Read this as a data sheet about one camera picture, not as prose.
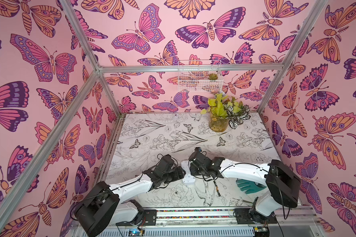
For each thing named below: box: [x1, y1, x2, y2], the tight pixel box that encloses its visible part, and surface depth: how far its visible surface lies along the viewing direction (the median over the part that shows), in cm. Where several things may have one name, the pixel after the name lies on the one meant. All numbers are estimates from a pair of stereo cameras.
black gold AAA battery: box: [213, 180, 222, 198], surface depth 84 cm
